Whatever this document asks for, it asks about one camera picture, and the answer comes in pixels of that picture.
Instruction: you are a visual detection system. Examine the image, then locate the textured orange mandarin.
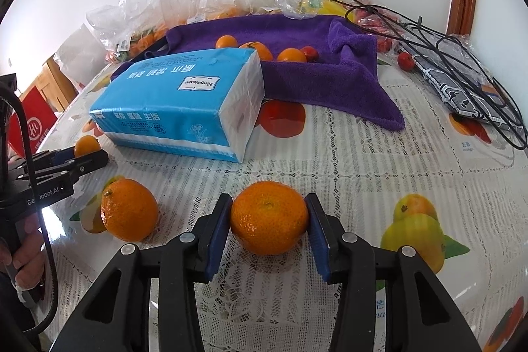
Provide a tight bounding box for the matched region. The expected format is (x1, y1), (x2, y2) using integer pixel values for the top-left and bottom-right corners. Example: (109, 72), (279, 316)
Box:
(230, 180), (309, 255)

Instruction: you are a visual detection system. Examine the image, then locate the large orange mandarin with stem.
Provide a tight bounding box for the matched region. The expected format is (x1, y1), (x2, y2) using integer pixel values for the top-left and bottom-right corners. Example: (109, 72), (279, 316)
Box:
(100, 179), (158, 242)

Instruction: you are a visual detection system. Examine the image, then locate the small smooth orange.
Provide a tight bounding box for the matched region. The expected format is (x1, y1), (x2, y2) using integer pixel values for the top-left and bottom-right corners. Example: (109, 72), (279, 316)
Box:
(215, 35), (239, 49)

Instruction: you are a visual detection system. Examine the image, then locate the small red tomato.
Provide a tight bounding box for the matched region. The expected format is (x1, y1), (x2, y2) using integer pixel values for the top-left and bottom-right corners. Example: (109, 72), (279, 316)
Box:
(301, 46), (319, 62)

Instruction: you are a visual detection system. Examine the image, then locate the left hand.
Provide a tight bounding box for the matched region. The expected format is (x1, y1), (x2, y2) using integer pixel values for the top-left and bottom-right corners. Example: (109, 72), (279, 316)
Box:
(1, 214), (46, 290)

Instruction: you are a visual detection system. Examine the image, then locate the red paper bag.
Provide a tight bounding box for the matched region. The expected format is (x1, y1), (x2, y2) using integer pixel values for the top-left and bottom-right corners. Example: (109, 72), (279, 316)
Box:
(7, 86), (56, 157)

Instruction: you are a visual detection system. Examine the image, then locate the blue tissue pack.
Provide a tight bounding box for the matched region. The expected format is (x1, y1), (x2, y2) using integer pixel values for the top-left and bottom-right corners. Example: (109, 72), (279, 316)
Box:
(89, 48), (264, 163)

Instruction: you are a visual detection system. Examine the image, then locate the clear bag of mandarins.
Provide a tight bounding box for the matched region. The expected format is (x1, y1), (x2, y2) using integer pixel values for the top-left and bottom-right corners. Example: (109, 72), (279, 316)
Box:
(86, 0), (167, 63)

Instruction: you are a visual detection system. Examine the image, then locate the purple towel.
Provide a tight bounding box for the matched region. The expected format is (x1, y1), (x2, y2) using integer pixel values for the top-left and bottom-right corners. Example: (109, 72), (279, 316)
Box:
(113, 14), (405, 131)

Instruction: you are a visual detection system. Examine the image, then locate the red tomato on table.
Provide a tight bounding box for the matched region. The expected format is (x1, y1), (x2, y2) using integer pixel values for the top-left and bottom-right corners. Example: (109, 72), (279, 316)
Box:
(396, 52), (415, 72)

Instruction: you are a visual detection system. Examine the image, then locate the patterned grey pouch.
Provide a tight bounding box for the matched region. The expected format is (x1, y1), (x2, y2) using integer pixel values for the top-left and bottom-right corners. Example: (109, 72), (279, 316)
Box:
(412, 53), (520, 130)

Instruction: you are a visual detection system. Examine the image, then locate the black cable bundle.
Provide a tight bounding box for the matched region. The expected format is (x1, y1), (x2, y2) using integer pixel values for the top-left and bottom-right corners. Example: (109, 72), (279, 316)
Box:
(327, 0), (528, 151)

